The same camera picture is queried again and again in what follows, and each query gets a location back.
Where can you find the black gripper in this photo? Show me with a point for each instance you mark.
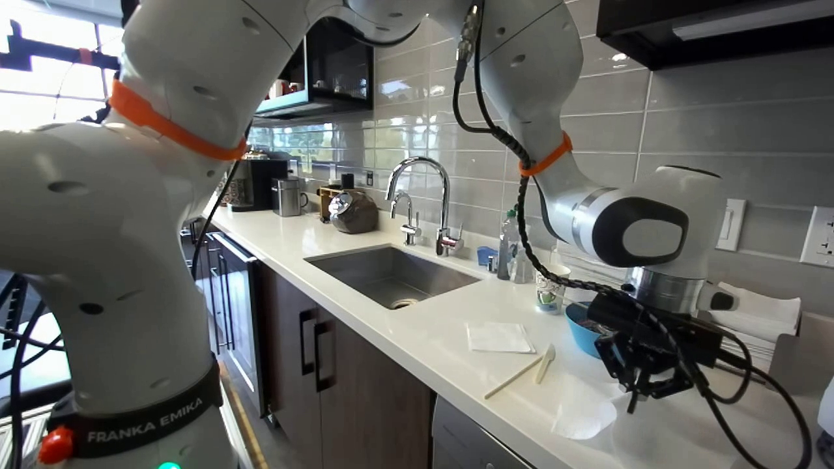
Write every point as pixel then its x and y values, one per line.
pixel 645 347

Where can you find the large white paper napkin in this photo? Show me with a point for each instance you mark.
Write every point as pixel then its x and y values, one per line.
pixel 583 401

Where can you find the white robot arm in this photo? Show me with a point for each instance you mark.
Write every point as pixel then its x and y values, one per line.
pixel 93 210

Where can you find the small folded white napkin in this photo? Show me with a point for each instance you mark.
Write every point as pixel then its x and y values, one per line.
pixel 498 336

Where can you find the blue bowl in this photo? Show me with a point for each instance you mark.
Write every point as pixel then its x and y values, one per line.
pixel 583 328

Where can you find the short wooden stick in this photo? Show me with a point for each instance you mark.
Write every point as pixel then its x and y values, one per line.
pixel 548 358

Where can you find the long wooden stick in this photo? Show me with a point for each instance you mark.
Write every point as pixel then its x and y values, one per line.
pixel 527 369

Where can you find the clear soap bottle green cap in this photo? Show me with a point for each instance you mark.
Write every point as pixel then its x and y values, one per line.
pixel 512 258

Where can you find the blue sponge holder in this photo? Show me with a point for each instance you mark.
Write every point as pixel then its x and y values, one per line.
pixel 485 257

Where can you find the stainless steel sink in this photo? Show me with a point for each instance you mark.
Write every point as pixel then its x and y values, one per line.
pixel 391 276

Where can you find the small chrome side tap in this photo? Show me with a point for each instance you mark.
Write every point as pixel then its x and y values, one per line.
pixel 411 228

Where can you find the dark wood base cabinet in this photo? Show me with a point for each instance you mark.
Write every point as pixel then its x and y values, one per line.
pixel 334 394

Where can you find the steel canister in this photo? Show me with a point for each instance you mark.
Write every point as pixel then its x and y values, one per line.
pixel 291 196

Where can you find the black coffee machine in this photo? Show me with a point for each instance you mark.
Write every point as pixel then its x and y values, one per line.
pixel 253 183

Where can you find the white wall outlet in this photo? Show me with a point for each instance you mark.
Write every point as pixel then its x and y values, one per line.
pixel 820 239

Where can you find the black wall cabinet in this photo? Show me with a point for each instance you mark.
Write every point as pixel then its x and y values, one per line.
pixel 333 70

